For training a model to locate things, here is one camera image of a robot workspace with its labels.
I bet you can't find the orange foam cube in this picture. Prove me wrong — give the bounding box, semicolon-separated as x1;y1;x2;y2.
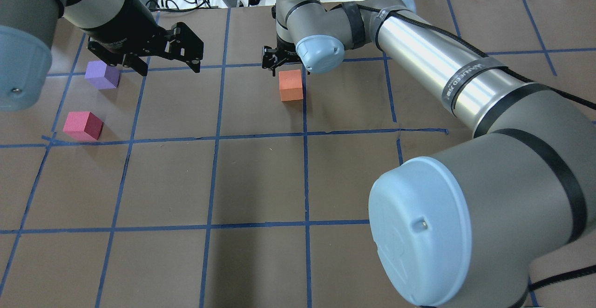
278;69;304;102

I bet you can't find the purple foam cube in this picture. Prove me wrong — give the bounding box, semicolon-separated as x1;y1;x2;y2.
84;60;121;90

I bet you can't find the red foam cube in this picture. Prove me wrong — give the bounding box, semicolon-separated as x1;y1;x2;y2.
62;111;104;142

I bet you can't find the brown paper table cover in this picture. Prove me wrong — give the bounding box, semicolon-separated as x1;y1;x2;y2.
0;0;596;308

